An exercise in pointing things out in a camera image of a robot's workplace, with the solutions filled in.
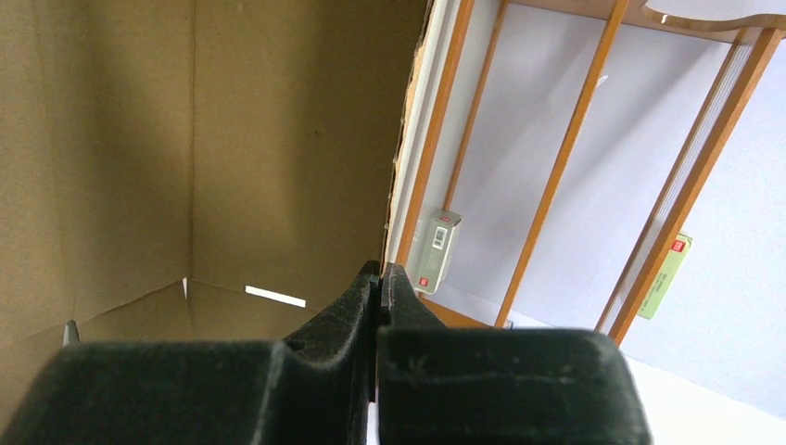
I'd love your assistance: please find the white green box top shelf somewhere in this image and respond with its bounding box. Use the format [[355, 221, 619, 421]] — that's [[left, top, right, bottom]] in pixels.
[[637, 233, 693, 320]]

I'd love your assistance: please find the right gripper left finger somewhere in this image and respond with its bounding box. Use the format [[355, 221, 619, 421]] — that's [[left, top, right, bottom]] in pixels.
[[1, 261, 381, 444]]

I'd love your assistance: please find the small white box lower shelf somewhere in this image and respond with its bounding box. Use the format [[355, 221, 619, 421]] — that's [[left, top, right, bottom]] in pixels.
[[406, 209, 463, 295]]

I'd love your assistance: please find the orange wooden shelf rack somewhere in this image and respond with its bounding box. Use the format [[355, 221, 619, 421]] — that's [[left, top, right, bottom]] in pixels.
[[387, 1, 785, 340]]

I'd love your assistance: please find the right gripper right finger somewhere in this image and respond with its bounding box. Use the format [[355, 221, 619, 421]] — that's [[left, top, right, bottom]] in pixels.
[[377, 264, 653, 444]]

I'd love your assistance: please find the brown cardboard box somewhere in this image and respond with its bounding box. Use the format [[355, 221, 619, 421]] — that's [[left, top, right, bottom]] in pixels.
[[1, 1, 437, 426]]

